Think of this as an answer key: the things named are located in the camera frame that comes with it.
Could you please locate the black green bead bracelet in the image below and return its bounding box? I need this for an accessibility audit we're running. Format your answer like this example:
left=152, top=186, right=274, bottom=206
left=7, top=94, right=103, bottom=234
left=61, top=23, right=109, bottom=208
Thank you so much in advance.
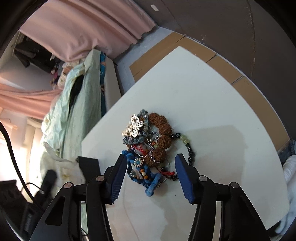
left=169, top=132, right=197, bottom=181

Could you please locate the blue braided shell bracelet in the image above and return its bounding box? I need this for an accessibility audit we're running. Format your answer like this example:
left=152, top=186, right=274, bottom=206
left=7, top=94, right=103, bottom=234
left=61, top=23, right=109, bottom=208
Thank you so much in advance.
left=121, top=150, right=163, bottom=197

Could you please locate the brown rudraksha bead bracelet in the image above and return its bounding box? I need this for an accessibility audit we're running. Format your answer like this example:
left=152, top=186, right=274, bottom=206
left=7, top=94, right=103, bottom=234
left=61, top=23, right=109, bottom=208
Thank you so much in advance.
left=142, top=112, right=173, bottom=168

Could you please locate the silver ball chain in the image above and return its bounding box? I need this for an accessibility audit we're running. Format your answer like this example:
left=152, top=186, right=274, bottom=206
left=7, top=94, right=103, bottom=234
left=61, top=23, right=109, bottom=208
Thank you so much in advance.
left=136, top=131, right=163, bottom=164

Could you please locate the black jewelry box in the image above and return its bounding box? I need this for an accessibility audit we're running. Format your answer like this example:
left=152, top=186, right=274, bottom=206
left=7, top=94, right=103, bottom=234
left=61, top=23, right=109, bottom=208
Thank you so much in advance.
left=77, top=156, right=101, bottom=184

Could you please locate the white cloth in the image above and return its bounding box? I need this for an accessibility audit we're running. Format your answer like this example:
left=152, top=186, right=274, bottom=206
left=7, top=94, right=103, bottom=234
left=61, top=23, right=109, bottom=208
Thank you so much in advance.
left=275, top=155, right=296, bottom=235

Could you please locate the white table board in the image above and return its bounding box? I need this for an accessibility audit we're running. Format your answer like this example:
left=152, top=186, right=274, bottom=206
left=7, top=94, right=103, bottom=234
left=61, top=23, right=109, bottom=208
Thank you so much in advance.
left=82, top=47, right=290, bottom=240

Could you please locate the light green duvet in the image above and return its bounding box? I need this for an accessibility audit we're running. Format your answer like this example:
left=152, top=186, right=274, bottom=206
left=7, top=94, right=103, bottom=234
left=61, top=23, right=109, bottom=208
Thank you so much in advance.
left=41, top=50, right=104, bottom=161

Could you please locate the flattened brown cardboard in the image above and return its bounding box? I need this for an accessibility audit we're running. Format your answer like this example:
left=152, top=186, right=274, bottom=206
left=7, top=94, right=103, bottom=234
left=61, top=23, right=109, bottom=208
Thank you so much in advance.
left=129, top=32, right=290, bottom=152

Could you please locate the pink curtain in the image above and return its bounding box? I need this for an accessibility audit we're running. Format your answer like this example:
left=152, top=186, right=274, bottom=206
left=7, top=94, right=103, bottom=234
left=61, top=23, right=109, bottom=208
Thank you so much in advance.
left=0, top=0, right=156, bottom=120

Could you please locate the black cable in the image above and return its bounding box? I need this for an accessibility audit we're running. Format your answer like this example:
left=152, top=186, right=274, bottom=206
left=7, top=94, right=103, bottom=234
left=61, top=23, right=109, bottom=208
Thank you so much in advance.
left=0, top=121, right=47, bottom=209

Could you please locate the white wall socket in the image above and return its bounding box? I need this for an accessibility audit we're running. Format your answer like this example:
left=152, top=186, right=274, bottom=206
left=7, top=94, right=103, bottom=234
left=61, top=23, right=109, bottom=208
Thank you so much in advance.
left=151, top=4, right=159, bottom=11

